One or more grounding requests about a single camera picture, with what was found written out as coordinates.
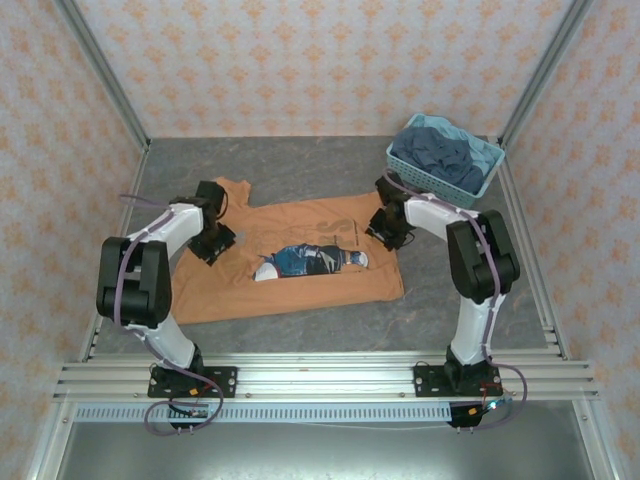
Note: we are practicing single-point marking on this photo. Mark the light blue plastic basket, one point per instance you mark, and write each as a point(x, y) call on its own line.
point(425, 175)

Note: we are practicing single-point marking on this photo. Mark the aluminium corner post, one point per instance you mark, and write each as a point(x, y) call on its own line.
point(107, 80)
point(542, 75)

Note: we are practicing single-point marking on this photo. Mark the small circuit board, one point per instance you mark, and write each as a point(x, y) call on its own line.
point(196, 412)
point(495, 404)

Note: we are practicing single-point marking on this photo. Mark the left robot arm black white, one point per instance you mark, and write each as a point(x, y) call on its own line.
point(180, 225)

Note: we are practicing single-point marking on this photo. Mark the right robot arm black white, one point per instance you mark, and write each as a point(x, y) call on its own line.
point(430, 212)

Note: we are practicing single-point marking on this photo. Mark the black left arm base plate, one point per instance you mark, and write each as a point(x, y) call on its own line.
point(225, 377)

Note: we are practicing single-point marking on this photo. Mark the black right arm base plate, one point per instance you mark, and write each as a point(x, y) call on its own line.
point(427, 380)

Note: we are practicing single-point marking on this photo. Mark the orange printed t-shirt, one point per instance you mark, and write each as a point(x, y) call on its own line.
point(300, 290)

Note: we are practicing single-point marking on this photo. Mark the light blue t-shirt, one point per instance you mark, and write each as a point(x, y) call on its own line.
point(482, 155)

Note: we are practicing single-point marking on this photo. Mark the aluminium side rail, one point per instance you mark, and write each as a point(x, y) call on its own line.
point(530, 260)
point(132, 175)

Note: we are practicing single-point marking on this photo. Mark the aluminium cross beam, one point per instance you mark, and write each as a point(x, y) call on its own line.
point(325, 377)

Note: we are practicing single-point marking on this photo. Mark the small left circuit board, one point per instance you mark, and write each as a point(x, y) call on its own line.
point(196, 412)

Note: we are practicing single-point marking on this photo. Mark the small right circuit board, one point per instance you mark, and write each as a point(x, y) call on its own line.
point(495, 404)

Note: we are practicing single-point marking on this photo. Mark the dark blue t-shirt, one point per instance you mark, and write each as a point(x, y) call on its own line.
point(435, 155)

